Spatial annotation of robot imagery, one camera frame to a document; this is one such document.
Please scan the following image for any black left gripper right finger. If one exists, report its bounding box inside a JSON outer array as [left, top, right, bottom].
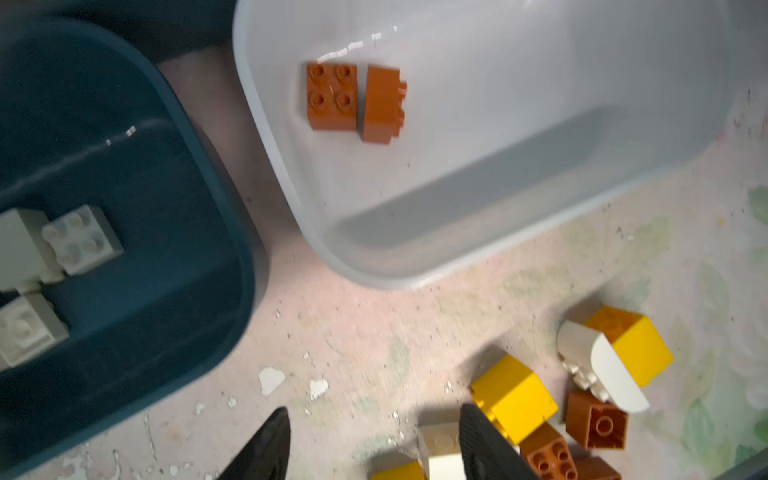
[[458, 403, 539, 480]]

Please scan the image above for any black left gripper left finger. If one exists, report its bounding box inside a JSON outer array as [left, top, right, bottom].
[[218, 407, 291, 480]]

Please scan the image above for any small white lego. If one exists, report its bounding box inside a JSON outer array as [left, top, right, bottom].
[[41, 205, 124, 276]]

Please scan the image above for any long white lego brick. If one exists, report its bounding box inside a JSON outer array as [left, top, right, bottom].
[[417, 422, 466, 480]]

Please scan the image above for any brown studded lego middle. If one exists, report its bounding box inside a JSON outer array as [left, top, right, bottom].
[[519, 423, 578, 480]]

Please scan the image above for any yellow lego brick middle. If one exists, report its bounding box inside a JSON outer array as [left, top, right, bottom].
[[471, 355, 559, 445]]

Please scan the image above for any yellow lego brick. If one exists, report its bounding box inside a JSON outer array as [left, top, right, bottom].
[[371, 461, 426, 480], [585, 306, 674, 388], [471, 355, 559, 445]]

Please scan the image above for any yellow lego brick centre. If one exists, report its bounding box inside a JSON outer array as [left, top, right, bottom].
[[371, 461, 426, 480]]

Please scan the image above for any white curved lego brick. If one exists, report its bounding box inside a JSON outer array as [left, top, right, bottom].
[[556, 320, 650, 414]]

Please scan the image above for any yellow lego brick right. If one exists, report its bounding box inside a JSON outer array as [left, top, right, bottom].
[[585, 306, 674, 388]]

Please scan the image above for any white plastic bin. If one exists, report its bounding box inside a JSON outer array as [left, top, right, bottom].
[[233, 1, 735, 289]]

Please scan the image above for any near teal plastic bin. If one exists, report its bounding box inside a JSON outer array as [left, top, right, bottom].
[[1, 18, 268, 479]]

